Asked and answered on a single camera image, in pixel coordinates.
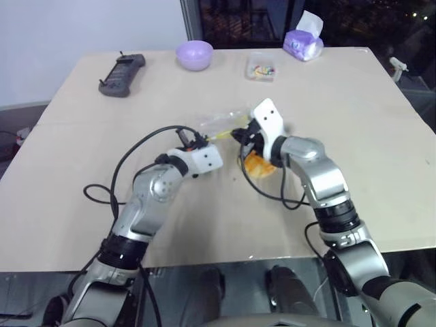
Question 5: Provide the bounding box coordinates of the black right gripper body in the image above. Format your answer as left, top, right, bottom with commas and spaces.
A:
238, 117, 266, 155

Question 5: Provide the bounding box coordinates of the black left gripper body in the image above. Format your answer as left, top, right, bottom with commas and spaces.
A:
175, 127, 202, 152

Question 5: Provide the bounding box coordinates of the clear plastic zip bag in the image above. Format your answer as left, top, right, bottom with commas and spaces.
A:
195, 106, 255, 141

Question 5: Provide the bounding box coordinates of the orange snack packet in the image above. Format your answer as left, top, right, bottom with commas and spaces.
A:
244, 152, 277, 180

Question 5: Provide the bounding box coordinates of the clear box with colourful bits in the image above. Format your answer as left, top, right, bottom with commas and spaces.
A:
245, 52, 278, 83

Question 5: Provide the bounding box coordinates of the purple plastic bowl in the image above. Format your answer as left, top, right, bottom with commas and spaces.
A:
175, 40, 215, 72

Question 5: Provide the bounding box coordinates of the beige table cover sheet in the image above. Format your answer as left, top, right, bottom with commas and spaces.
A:
0, 46, 436, 274

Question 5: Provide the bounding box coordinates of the dark grey handheld controller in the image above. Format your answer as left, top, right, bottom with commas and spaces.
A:
97, 50, 147, 98

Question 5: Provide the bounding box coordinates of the purple tissue pack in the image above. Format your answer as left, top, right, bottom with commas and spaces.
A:
283, 10, 325, 63

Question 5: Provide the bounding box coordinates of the white glue gun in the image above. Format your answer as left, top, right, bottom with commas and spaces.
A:
389, 57, 410, 83

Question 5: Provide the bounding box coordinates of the red and white power strip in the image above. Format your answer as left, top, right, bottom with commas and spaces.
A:
12, 126, 32, 148

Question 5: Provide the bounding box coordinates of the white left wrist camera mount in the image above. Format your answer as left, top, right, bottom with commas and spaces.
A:
167, 142, 224, 178

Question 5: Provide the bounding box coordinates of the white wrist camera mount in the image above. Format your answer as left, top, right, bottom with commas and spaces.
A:
250, 97, 290, 161
167, 142, 224, 178

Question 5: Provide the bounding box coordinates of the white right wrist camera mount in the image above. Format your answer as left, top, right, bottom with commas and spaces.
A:
250, 97, 290, 161

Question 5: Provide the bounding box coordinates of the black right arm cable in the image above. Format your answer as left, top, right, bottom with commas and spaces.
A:
237, 144, 311, 211

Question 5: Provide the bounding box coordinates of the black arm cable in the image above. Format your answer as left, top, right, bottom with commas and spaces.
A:
83, 125, 192, 219
237, 144, 311, 211

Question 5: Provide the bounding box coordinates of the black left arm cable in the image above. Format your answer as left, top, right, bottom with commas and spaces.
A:
83, 125, 192, 219

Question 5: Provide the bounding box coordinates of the thin white cable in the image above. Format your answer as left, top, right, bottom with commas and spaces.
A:
313, 277, 330, 306

